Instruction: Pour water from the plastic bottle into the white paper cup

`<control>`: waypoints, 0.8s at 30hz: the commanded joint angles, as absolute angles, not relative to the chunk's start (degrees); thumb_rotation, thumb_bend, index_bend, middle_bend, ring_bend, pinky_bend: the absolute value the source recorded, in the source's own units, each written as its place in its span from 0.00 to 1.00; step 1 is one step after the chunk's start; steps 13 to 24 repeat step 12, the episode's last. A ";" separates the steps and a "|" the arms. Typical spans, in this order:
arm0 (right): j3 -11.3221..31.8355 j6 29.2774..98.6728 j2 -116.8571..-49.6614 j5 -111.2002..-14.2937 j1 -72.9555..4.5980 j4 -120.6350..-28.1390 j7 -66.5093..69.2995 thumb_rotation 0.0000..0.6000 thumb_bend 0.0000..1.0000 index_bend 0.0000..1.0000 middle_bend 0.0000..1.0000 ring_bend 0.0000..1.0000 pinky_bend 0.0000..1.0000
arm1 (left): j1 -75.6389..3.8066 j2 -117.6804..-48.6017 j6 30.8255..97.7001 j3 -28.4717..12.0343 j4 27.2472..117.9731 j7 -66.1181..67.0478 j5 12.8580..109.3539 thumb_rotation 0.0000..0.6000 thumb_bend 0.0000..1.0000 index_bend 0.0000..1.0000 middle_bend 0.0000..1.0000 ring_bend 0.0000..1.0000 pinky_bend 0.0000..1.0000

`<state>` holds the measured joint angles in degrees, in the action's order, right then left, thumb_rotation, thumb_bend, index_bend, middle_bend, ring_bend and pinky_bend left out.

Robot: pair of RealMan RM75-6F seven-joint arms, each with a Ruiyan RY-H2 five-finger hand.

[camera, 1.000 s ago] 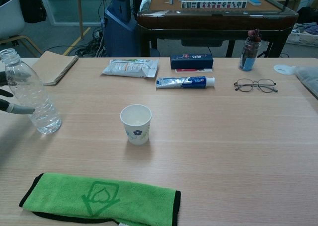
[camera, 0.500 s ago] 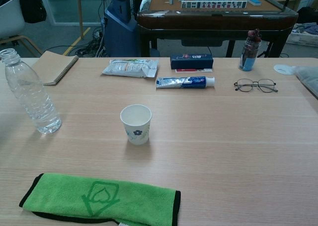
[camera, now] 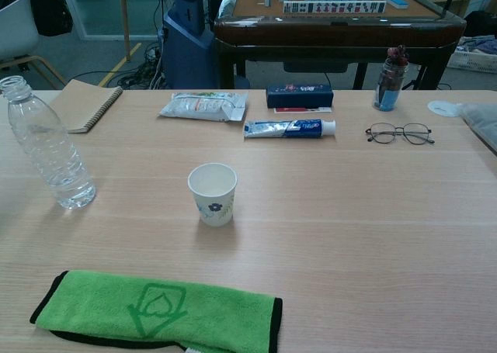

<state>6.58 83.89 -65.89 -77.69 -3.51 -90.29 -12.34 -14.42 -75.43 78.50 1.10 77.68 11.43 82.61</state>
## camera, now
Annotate red and white card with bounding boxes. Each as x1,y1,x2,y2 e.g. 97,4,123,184
273,106,334,115

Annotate wooden pole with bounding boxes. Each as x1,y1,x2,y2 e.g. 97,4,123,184
119,0,132,62

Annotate black bag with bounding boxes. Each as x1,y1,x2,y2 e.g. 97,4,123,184
30,0,74,37

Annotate white round lid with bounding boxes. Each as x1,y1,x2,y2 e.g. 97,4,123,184
427,99,463,118

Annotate brown spiral notebook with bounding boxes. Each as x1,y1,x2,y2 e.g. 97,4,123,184
48,78,124,134

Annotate dark wooden mahjong table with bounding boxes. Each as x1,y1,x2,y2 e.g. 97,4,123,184
214,0,467,90

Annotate black floor cable bundle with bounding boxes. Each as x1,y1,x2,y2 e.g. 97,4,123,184
112,42,168,90

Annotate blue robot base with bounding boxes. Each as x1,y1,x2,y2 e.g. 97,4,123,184
160,0,218,90

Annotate green microfiber cloth black trim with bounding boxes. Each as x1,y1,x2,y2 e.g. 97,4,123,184
30,269,283,353

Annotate white chair wooden legs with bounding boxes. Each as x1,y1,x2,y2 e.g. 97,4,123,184
0,0,67,94

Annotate white plastic basket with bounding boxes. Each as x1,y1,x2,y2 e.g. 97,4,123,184
446,46,497,74

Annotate face-up mahjong tile row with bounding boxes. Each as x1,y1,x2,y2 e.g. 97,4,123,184
283,0,388,15

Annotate glass jar with dried flowers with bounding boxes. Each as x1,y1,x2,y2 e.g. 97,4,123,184
372,45,410,112

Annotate thin metal frame eyeglasses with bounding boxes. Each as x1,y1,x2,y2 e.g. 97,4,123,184
365,122,435,146

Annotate grey garment in plastic bag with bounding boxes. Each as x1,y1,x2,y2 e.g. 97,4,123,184
454,102,497,156

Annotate white plastic wipes packet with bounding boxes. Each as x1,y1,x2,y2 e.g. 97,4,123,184
158,92,249,124

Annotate transparent plastic water bottle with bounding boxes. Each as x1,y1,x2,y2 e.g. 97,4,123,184
0,75,96,209

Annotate white paper cup flower print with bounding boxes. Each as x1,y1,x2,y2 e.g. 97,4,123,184
187,162,238,227

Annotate dark blue rectangular box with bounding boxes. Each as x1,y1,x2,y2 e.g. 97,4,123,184
266,84,335,109

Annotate blue white toothpaste tube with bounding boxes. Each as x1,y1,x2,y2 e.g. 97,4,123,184
243,119,337,140

